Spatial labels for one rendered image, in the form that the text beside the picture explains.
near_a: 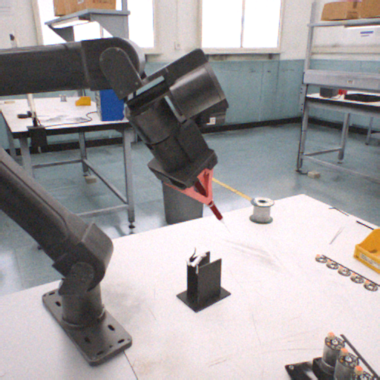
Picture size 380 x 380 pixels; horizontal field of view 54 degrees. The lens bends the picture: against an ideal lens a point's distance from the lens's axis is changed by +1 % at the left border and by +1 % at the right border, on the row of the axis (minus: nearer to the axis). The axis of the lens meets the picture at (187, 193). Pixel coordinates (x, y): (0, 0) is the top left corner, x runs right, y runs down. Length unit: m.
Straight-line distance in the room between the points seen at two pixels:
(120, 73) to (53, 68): 0.08
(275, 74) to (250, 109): 0.67
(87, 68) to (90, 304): 0.35
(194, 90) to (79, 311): 0.37
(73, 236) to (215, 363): 0.27
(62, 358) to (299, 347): 0.35
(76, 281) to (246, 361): 0.27
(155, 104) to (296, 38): 5.97
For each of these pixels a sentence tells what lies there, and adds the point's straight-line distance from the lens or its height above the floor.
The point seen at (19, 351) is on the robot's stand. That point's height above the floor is 0.75.
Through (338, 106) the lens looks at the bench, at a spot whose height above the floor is 0.70.
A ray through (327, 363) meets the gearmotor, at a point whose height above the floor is 0.79.
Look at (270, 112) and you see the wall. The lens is 6.20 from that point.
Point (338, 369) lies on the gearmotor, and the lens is 0.54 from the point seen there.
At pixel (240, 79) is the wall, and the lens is 5.75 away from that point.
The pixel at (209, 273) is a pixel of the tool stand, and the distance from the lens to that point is 0.65.
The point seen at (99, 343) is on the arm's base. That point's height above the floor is 0.76.
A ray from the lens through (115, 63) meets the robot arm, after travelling 0.46.
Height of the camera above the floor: 1.17
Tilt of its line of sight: 21 degrees down
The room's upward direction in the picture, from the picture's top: straight up
